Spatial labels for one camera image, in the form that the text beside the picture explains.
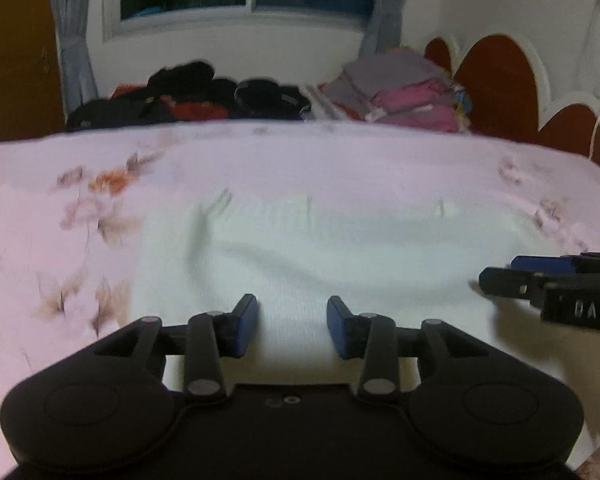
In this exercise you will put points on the pile of dark clothes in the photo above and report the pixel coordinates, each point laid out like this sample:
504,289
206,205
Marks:
190,95

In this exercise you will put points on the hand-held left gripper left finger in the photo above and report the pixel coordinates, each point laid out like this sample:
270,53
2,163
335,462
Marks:
247,325

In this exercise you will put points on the grey-blue curtain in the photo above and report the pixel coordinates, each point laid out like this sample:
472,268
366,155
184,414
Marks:
72,35
385,10

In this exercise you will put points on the stack of folded clothes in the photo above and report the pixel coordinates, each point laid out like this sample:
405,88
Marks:
400,90

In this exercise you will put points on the red and white headboard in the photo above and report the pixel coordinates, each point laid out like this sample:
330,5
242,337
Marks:
500,80

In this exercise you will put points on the white long-sleeve shirt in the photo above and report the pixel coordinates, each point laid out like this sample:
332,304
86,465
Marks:
330,250

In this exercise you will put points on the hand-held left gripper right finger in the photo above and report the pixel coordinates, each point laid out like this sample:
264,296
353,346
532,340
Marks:
336,325

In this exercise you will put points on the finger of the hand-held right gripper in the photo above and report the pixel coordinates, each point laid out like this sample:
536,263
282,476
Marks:
540,263
510,282

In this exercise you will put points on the striped cloth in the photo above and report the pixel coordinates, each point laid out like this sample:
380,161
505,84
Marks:
317,102

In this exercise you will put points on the brown wooden door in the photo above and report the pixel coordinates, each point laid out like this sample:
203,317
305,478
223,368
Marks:
15,50

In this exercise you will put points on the pink floral bedsheet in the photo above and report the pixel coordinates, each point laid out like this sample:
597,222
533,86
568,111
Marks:
40,240

